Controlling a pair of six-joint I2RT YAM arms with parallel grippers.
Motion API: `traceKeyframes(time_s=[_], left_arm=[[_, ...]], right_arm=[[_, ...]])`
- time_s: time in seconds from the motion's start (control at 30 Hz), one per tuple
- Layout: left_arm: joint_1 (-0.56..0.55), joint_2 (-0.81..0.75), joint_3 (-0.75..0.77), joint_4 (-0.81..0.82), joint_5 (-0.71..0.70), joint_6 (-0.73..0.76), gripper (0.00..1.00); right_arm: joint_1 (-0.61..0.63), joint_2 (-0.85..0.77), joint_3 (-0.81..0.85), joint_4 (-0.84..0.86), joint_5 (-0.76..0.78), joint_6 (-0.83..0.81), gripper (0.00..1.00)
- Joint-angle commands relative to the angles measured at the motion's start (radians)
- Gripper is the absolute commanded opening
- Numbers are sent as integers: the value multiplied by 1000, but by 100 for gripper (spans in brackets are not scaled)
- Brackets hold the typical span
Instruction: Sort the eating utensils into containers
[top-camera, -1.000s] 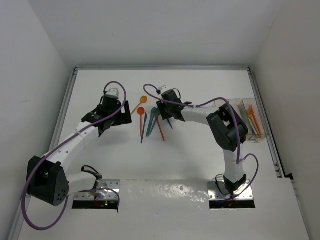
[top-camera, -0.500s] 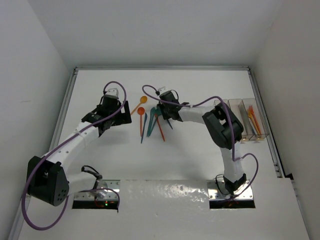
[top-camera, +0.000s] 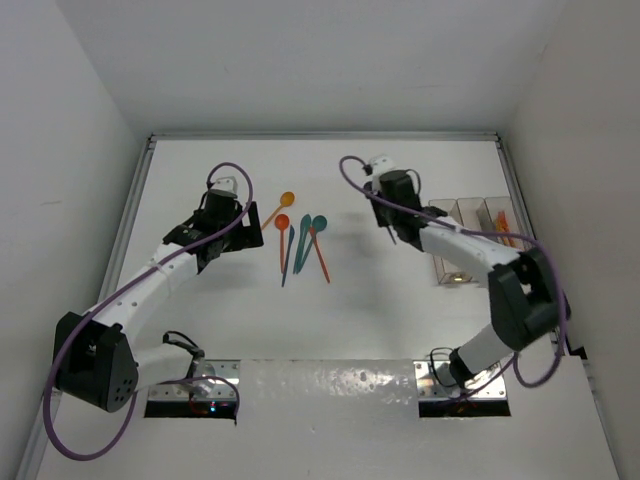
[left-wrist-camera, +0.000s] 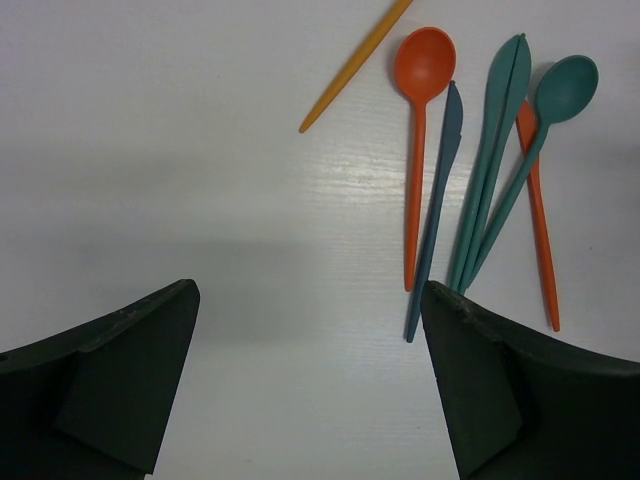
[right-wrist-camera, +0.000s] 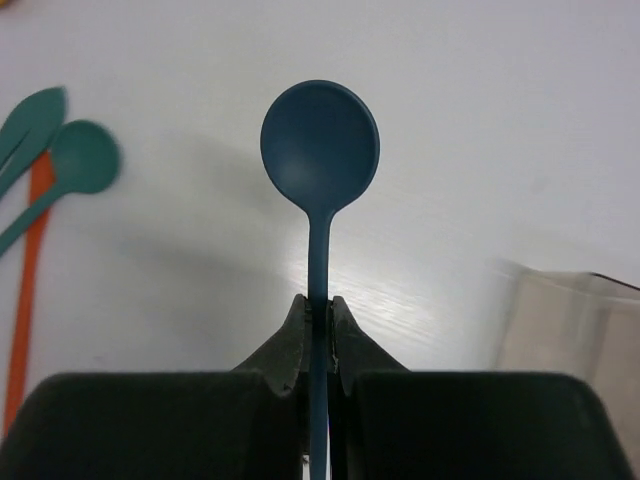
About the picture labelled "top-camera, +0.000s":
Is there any clear container right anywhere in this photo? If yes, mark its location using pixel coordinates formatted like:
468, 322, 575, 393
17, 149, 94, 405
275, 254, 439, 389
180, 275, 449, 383
485, 196, 528, 250

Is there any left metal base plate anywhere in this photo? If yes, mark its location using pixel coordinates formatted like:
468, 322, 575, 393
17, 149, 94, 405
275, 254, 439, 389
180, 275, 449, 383
147, 359, 240, 404

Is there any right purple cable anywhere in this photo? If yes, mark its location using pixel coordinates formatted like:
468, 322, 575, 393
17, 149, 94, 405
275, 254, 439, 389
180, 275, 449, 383
339, 155, 571, 390

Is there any dark blue knife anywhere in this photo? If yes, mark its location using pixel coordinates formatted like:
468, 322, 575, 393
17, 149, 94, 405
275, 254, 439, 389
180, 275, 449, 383
281, 225, 296, 288

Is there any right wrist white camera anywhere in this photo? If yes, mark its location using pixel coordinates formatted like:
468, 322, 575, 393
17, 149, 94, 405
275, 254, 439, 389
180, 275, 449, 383
368, 154, 397, 177

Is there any teal spoon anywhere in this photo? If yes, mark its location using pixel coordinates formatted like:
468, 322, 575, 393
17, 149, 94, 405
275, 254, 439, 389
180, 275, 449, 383
298, 215, 328, 272

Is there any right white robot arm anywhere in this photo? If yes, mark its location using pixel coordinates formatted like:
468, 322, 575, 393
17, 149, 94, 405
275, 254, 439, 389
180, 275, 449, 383
364, 168, 571, 387

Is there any dark blue spoon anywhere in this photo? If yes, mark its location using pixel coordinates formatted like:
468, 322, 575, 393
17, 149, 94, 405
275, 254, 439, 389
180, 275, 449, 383
385, 225, 397, 245

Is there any purple cable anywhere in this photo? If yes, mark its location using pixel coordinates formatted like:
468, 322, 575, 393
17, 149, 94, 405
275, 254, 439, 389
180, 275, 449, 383
42, 162, 254, 460
339, 155, 571, 390

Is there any metal base plate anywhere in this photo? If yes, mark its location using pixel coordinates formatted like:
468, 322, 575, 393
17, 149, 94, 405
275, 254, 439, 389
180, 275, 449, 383
413, 357, 508, 402
147, 359, 240, 404

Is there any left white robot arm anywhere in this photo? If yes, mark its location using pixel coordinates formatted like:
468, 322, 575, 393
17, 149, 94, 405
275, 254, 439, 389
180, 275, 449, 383
53, 189, 264, 412

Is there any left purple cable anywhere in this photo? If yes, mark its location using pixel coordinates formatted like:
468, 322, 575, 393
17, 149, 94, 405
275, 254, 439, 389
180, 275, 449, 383
42, 162, 254, 460

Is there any orange fork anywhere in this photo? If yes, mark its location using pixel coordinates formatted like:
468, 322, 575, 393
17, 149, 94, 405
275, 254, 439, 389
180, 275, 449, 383
494, 210, 517, 248

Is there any yellow spoon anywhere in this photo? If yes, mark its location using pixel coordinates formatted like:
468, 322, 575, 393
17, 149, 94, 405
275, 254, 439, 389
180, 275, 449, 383
261, 191, 295, 230

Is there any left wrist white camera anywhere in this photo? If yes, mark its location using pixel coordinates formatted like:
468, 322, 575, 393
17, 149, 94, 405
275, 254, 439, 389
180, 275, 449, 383
209, 176, 238, 198

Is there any clear container middle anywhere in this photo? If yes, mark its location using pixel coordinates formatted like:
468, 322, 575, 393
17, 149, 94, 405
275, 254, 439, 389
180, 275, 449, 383
457, 197, 489, 231

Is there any clear container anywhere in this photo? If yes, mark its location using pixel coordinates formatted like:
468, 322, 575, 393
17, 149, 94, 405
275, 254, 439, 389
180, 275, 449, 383
485, 196, 528, 250
457, 197, 489, 231
429, 199, 473, 285

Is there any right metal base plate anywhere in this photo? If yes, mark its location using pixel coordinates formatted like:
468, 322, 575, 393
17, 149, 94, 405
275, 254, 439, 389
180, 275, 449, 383
413, 357, 508, 402

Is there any orange spoon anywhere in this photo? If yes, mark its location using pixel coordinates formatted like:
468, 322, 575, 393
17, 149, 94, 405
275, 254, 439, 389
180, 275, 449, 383
274, 214, 290, 272

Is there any clear container left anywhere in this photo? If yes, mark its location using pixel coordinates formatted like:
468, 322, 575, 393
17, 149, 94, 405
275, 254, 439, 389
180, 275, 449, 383
429, 199, 473, 285

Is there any wrist white camera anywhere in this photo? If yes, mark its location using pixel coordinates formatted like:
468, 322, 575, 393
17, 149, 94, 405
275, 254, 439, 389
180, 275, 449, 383
368, 154, 397, 177
209, 176, 238, 198

